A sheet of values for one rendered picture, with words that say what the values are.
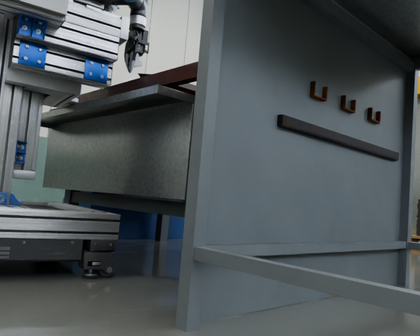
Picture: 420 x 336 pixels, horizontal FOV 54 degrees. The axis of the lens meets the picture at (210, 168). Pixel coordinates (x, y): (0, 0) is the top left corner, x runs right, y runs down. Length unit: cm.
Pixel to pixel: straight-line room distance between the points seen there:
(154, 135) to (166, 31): 899
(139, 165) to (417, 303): 127
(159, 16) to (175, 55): 98
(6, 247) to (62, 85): 66
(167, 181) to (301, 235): 53
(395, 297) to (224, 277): 53
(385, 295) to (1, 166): 139
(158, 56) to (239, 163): 924
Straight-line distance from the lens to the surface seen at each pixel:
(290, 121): 129
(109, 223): 151
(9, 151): 173
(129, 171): 179
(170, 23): 1073
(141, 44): 196
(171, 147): 157
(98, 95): 223
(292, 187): 132
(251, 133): 117
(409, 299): 71
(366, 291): 74
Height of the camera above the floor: 31
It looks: 4 degrees up
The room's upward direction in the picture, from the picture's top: 5 degrees clockwise
